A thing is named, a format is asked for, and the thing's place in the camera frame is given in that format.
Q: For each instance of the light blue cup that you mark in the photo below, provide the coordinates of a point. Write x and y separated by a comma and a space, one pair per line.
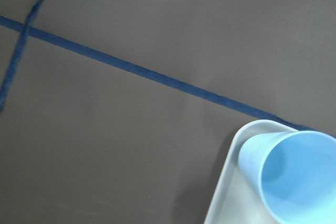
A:
293, 173

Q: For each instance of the cream rabbit tray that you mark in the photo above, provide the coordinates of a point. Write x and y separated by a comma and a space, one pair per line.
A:
234, 200

